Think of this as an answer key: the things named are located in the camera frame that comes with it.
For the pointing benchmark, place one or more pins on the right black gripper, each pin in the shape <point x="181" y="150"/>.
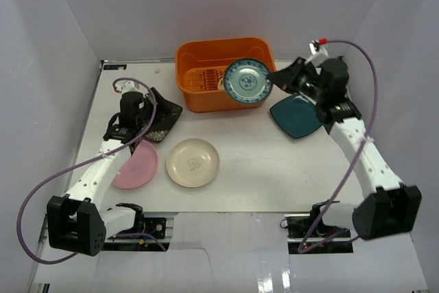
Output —
<point x="286" y="79"/>

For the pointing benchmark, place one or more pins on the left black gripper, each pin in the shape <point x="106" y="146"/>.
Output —
<point x="151" y="103"/>

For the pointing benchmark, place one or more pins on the black floral square plate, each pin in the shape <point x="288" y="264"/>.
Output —
<point x="160" y="128"/>

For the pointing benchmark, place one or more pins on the teal square plate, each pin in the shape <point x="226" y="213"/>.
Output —
<point x="295" y="116"/>

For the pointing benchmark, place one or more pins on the blue patterned porcelain plate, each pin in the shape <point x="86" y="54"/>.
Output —
<point x="246" y="81"/>

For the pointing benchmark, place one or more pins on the cream plate with bear print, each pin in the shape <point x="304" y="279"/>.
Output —
<point x="193" y="163"/>

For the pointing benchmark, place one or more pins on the pink round plate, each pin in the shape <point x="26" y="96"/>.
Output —
<point x="139" y="169"/>

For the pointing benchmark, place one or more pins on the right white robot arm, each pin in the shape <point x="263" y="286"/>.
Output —
<point x="389" y="207"/>

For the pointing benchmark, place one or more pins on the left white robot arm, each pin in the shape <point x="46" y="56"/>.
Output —
<point x="127" y="160"/>

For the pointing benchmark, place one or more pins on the orange plastic bin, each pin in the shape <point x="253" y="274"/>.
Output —
<point x="200" y="67"/>

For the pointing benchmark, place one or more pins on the left dark corner label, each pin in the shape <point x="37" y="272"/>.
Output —
<point x="114" y="67"/>

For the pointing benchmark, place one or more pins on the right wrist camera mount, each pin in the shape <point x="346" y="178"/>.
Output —
<point x="319" y="53"/>

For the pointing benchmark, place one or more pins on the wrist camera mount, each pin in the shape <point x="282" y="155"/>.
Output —
<point x="319" y="53"/>
<point x="126" y="86"/>

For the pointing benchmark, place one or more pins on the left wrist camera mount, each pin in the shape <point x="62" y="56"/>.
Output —
<point x="126" y="86"/>

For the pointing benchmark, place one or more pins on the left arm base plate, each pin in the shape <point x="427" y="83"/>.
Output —
<point x="155" y="227"/>

